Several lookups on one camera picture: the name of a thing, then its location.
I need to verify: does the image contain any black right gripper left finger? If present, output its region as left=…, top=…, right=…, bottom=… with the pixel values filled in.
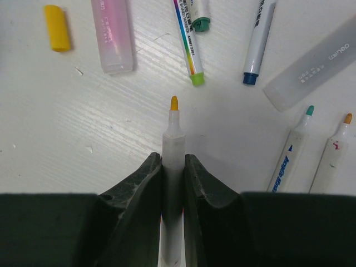
left=1, top=152, right=162, bottom=266

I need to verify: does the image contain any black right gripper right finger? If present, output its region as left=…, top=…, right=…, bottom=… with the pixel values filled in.
left=184, top=155, right=355, bottom=266

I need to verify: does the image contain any teal cap white pen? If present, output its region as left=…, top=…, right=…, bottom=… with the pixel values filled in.
left=267, top=105, right=315, bottom=193

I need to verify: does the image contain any pink orange cap pen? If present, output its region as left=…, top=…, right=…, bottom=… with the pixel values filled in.
left=309, top=113, right=353, bottom=194

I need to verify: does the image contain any purple highlighter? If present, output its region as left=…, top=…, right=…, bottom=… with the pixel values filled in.
left=91, top=0, right=134, bottom=75

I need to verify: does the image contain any orange highlighter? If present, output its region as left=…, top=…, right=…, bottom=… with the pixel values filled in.
left=263, top=17, right=355, bottom=112

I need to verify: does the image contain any teal green cap pen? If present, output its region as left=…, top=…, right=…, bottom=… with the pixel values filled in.
left=188, top=0, right=211, bottom=33

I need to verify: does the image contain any dark blue whiteboard marker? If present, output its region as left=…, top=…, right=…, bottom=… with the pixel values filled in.
left=243, top=0, right=277, bottom=85

